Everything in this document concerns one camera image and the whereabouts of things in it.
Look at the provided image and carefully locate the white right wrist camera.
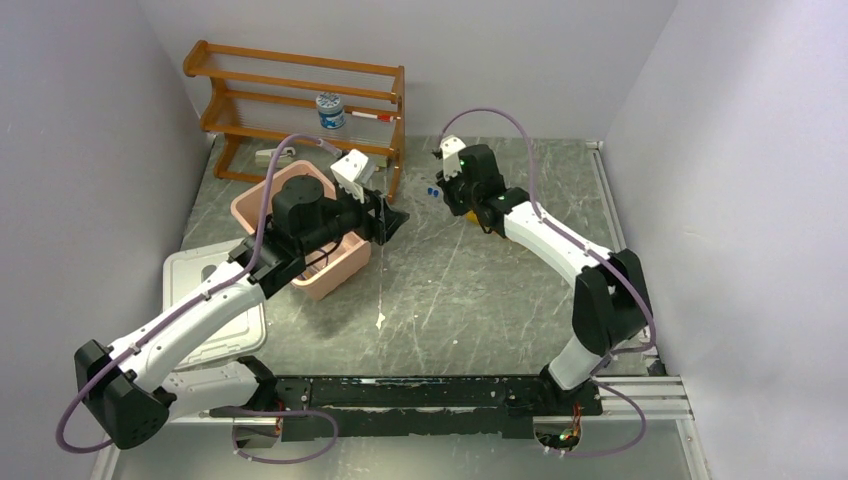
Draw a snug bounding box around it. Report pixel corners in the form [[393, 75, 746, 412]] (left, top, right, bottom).
[[440, 135, 466, 181]]

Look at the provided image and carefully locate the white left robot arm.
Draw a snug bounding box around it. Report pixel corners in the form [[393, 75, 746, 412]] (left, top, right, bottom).
[[73, 174, 409, 449]]

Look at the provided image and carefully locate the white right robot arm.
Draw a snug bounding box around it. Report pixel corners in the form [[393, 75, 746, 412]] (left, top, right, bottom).
[[434, 136, 650, 414]]

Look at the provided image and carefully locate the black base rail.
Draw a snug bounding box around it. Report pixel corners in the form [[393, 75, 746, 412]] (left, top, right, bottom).
[[237, 356, 603, 442]]

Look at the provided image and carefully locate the white tub lid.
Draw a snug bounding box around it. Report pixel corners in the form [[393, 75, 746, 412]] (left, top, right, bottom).
[[162, 240, 267, 371]]

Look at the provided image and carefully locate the wooden shelf rack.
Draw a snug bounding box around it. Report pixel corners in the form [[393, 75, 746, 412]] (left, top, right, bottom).
[[182, 40, 406, 200]]

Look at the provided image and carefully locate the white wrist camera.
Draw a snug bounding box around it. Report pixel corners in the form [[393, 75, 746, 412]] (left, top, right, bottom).
[[330, 149, 377, 204], [440, 135, 466, 181]]

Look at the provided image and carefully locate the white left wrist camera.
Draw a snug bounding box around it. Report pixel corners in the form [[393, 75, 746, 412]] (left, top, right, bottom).
[[330, 149, 377, 204]]

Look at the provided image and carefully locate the red white marker pen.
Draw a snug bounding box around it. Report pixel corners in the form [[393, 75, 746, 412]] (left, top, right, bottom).
[[350, 111, 395, 123]]

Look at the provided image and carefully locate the clear acrylic tube rack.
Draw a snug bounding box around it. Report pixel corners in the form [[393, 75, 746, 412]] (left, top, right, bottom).
[[398, 169, 447, 214]]

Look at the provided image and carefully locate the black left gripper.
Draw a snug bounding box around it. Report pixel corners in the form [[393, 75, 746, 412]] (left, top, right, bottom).
[[299, 181, 409, 255]]

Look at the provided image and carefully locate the blue white jar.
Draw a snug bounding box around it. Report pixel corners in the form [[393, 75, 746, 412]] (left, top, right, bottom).
[[315, 92, 346, 130]]

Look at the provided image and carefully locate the pink plastic tub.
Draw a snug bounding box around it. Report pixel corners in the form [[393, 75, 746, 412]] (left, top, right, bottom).
[[230, 160, 371, 301]]

